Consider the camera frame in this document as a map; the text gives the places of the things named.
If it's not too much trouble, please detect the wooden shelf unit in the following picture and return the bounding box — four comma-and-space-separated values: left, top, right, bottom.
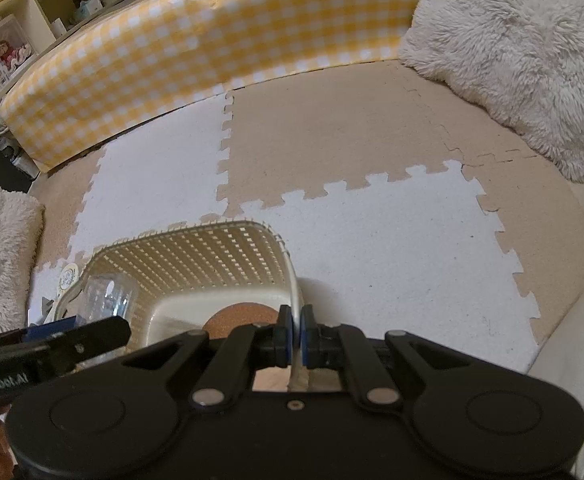
0, 0, 123, 134

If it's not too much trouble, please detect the beige foam mat tile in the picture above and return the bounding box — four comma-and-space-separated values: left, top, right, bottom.
28, 146, 108, 272
406, 59, 584, 347
216, 61, 466, 219

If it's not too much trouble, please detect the round cork coaster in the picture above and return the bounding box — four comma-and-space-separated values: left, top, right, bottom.
204, 302, 279, 344

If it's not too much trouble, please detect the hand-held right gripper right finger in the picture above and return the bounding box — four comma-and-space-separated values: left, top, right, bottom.
302, 305, 478, 409

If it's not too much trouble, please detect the cream floor rug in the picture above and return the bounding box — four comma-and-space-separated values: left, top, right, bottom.
524, 259, 584, 480

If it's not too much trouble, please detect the fluffy white cushion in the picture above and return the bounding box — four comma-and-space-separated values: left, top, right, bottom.
0, 169, 47, 342
397, 0, 584, 184

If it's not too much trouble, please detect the white foam mat tile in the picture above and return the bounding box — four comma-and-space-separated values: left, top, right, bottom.
238, 159, 543, 377
26, 254, 98, 327
68, 91, 236, 262

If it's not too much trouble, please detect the white tissue box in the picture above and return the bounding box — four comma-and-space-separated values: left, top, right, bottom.
74, 0, 98, 24

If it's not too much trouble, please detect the yellow checked bed cover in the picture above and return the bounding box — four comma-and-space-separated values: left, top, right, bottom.
0, 0, 433, 174

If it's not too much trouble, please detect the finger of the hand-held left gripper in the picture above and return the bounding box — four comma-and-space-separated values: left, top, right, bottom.
24, 315, 133, 374

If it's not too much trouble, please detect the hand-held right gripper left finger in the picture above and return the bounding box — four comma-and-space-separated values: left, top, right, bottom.
116, 305, 293, 409

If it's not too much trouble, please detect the cream plastic woven basket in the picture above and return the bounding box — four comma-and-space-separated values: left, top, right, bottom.
53, 219, 305, 392

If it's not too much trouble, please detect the red doll display case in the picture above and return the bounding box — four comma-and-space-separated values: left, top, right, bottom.
0, 13, 36, 82

